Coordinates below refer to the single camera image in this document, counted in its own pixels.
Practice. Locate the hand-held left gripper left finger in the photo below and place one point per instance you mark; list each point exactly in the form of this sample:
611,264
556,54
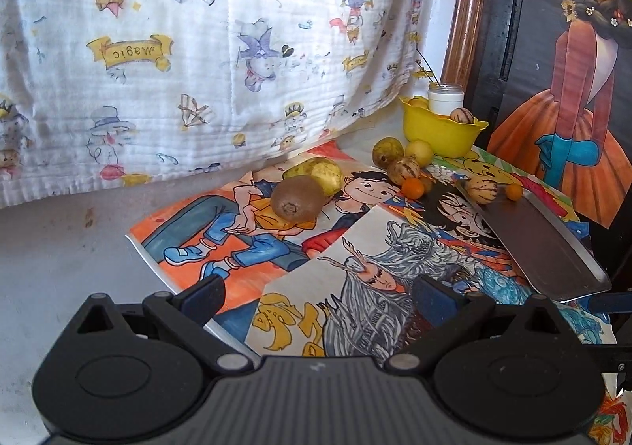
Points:
203,298

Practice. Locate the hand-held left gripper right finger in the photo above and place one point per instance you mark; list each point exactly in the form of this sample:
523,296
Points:
428,299

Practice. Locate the orange cartoon drawing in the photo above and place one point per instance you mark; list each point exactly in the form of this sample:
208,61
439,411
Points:
197,227

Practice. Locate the small orange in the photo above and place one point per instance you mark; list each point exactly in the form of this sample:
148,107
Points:
513,191
412,188

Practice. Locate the striped pepino melon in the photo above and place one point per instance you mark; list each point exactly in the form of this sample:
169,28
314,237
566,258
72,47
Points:
462,116
482,189
403,170

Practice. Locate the metal tray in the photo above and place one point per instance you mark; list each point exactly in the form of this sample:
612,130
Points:
538,242

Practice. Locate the brown kiwi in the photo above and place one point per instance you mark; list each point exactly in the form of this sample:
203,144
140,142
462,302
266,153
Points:
296,198

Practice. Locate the yellow lemon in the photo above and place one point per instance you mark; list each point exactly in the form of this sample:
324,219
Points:
420,152

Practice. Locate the green pear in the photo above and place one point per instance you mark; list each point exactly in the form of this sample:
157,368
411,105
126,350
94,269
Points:
387,152

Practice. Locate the yellow plastic bowl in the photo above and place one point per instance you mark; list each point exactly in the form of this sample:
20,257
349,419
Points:
437,136

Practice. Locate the green mango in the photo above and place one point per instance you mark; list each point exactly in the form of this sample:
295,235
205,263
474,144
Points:
316,172

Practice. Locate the yellow apple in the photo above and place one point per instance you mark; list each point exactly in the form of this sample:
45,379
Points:
418,103

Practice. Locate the white jar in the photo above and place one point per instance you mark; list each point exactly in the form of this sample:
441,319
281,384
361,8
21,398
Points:
446,99

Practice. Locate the yellow flower branch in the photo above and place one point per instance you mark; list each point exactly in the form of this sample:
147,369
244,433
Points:
423,72

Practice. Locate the black panel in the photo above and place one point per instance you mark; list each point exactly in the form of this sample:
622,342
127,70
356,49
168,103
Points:
498,54

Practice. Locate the white printed blanket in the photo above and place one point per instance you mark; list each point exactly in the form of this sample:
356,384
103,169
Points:
197,30

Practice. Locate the wall poster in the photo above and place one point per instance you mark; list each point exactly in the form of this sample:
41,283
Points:
582,79

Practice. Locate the wooden frame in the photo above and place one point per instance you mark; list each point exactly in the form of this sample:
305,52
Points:
466,5

